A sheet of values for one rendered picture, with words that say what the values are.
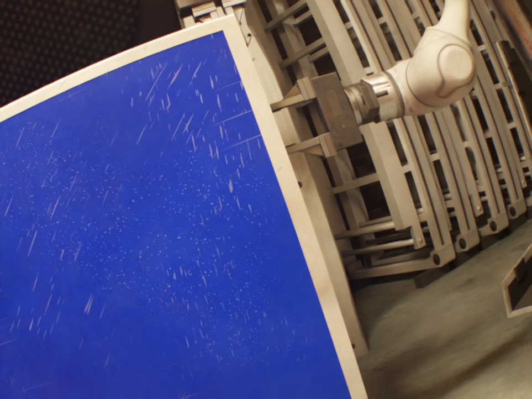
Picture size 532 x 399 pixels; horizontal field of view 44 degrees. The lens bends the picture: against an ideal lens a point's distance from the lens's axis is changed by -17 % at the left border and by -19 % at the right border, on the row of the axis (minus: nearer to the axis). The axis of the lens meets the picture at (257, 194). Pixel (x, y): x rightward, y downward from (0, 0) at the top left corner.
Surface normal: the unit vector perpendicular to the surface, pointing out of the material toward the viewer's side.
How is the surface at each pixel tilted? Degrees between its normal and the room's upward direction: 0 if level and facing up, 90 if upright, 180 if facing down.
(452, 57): 96
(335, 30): 90
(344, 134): 90
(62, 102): 90
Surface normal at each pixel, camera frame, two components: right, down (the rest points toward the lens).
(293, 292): 0.10, -0.04
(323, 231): 0.42, -0.14
